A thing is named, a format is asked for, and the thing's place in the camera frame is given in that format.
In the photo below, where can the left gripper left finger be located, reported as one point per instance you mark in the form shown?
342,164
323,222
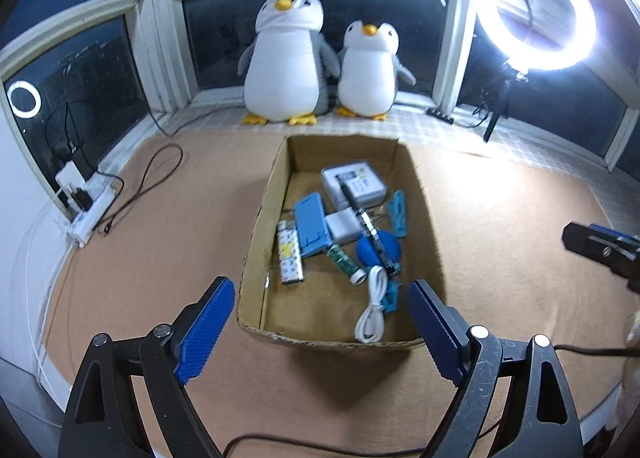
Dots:
196,330

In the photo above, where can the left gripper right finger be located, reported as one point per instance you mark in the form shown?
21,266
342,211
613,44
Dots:
442,329

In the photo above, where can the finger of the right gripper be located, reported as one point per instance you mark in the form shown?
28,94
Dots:
617,251

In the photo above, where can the green white lip balm tube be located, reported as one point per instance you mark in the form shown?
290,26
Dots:
355,274

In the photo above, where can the black pen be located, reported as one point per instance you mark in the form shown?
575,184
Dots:
369,230

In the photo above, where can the patterned white lighter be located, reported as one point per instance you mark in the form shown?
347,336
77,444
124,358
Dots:
290,259

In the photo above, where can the blue round tape measure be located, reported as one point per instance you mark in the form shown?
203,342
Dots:
367,256

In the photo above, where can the blue plastic clothespin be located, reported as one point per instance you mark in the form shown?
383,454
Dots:
398,214

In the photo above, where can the blue phone stand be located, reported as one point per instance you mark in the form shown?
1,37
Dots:
313,232

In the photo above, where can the cardboard box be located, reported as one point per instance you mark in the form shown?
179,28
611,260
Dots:
322,310

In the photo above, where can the white USB charger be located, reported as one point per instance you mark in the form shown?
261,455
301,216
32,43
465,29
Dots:
344,226

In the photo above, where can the clear plastic case with device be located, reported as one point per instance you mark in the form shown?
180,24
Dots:
366,186

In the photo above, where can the white power strip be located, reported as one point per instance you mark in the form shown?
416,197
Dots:
81,229

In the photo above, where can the black tripod leg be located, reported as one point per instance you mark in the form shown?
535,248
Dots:
499,90

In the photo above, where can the large plush penguin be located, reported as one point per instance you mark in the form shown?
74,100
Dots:
287,67

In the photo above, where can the small plush penguin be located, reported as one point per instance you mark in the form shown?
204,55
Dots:
370,71

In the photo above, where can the white wall charger plug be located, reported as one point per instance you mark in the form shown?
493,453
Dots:
69,179

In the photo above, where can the white ring light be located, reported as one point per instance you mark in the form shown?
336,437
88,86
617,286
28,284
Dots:
539,35

